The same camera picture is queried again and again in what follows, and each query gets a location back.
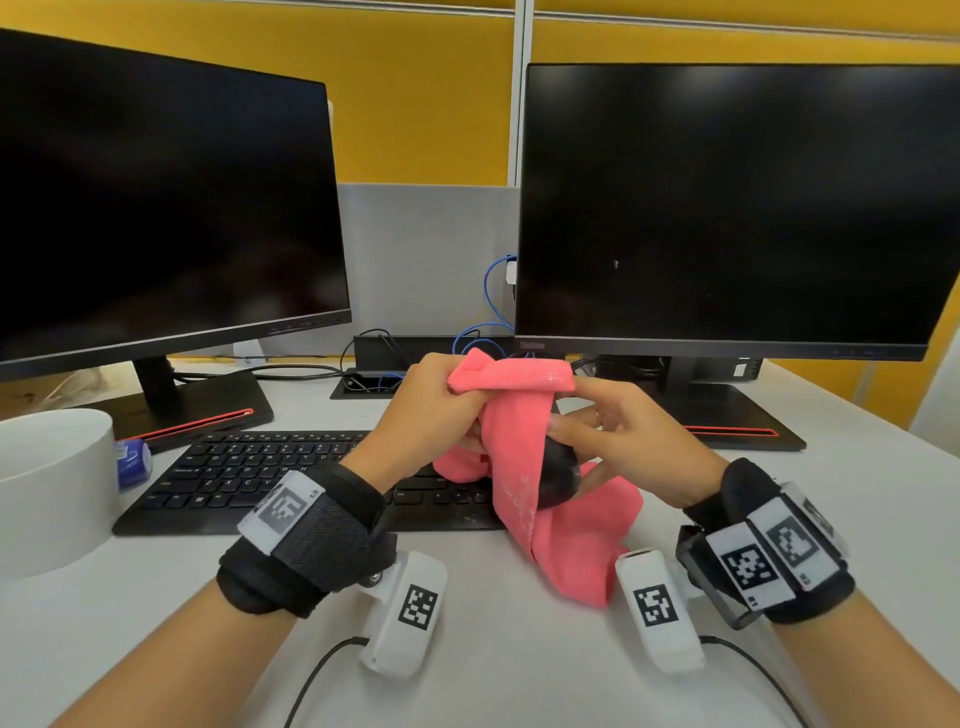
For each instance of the person's left hand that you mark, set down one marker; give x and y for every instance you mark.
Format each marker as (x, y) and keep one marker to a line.
(420, 427)

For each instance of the person's right hand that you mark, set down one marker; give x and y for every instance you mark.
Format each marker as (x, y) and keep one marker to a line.
(652, 457)

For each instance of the black white-speckled mouse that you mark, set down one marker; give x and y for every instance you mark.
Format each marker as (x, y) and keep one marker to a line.
(561, 476)

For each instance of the pink cloth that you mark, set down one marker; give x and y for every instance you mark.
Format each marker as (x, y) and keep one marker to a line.
(517, 442)

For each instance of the person's left forearm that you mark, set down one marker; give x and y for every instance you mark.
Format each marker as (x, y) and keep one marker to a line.
(187, 667)

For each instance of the grey partition panel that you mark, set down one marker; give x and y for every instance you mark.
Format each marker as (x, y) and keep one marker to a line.
(427, 255)

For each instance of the black keyboard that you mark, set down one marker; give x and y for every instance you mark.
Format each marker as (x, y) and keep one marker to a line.
(225, 480)

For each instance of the black computer monitor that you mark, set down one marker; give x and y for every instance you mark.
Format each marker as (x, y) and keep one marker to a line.
(735, 210)
(165, 202)

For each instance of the small blue object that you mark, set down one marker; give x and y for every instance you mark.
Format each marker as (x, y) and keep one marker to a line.
(133, 465)

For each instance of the white cabinet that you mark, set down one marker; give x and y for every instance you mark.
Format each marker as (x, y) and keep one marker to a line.
(937, 405)

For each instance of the white round container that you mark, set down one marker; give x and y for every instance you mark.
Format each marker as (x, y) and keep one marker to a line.
(45, 502)

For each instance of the brown cardboard box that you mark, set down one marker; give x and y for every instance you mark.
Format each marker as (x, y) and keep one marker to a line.
(37, 386)

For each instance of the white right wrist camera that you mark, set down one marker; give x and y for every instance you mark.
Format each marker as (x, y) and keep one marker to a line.
(660, 607)

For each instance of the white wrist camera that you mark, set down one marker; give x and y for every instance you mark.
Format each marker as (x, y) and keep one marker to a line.
(405, 615)
(660, 607)

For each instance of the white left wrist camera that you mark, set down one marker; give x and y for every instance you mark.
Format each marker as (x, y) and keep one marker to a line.
(405, 615)

